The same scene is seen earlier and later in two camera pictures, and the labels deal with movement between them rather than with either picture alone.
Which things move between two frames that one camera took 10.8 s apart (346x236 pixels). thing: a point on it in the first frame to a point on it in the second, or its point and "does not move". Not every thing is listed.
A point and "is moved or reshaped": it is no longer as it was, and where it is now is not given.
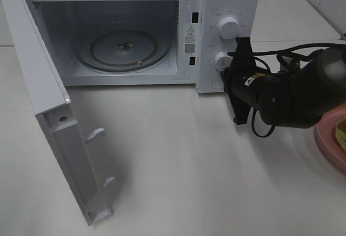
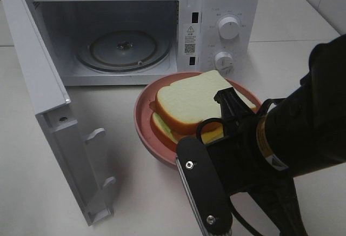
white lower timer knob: (223, 60) does not move
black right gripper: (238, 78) to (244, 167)
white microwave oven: (52, 104) does not move
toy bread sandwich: (340, 132) is moved or reshaped
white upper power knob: (228, 28) does not move
